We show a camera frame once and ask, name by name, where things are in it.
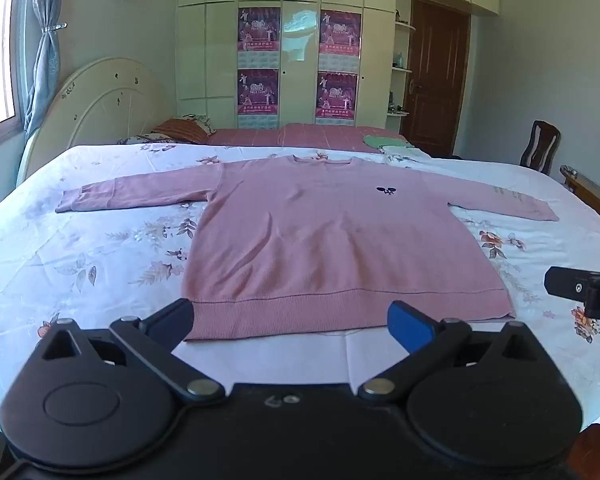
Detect pink knit sweater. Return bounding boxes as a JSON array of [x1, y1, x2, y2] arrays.
[[55, 155, 561, 343]]

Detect green folded cloth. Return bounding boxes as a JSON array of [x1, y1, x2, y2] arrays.
[[362, 133, 415, 150]]

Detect white folded cloth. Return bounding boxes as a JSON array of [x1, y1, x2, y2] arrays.
[[380, 144, 432, 158]]

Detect pink wall poster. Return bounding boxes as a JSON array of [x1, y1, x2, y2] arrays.
[[319, 9, 362, 71], [314, 71, 359, 127], [236, 69, 280, 129], [237, 7, 281, 69]]

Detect dark wooden chair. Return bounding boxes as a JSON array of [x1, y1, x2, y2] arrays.
[[520, 120, 562, 176]]

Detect pink checked bedspread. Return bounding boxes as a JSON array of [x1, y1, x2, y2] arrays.
[[205, 122, 411, 152]]

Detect blue curtain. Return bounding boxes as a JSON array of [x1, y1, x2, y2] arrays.
[[17, 0, 67, 137]]

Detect cream round headboard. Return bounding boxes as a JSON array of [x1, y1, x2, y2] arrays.
[[17, 57, 173, 186]]

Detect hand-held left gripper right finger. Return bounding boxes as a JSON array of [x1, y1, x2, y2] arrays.
[[356, 300, 556, 406]]

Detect floral pillow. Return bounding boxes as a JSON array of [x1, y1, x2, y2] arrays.
[[117, 131, 181, 147]]

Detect brown wooden door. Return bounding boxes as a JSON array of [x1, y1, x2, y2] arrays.
[[405, 0, 472, 157]]

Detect brown striped pillow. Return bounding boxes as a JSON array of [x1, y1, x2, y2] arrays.
[[152, 116, 217, 145]]

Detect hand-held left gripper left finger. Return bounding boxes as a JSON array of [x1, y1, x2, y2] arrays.
[[30, 298, 227, 407]]

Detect wooden side furniture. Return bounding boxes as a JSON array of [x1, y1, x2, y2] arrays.
[[560, 165, 600, 234]]

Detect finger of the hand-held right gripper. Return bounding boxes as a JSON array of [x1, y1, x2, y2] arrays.
[[544, 262, 600, 322]]

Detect white floral bed sheet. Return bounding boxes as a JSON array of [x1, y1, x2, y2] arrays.
[[0, 142, 600, 431]]

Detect cream glossy wardrobe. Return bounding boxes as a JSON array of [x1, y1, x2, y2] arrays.
[[175, 0, 501, 132]]

